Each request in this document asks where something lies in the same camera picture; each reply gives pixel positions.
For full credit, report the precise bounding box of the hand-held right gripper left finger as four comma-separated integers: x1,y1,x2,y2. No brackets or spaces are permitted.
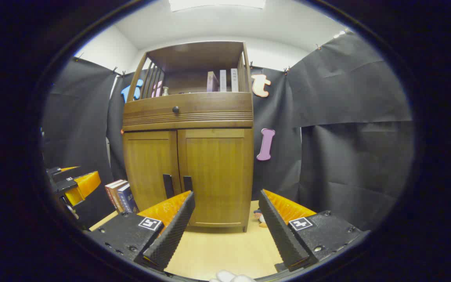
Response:
88,191,195,271

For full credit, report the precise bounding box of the wooden shoe cabinet door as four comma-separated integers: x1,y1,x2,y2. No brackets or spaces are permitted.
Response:
123,130,182,212
177,128,254,228

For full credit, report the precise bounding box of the blue book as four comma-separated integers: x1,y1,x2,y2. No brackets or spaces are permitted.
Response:
117,183,140,214

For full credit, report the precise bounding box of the black backdrop cloth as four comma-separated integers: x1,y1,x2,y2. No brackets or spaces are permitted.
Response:
41,31,415,231

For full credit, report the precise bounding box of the wooden double-door shoe cabinet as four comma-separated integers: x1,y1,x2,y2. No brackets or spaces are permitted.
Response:
122,41,254,232

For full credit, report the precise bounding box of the ceiling light panel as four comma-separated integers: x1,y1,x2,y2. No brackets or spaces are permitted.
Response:
169,0,267,12

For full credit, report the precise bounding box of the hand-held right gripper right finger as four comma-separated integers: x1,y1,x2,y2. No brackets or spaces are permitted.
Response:
258,189,370,272

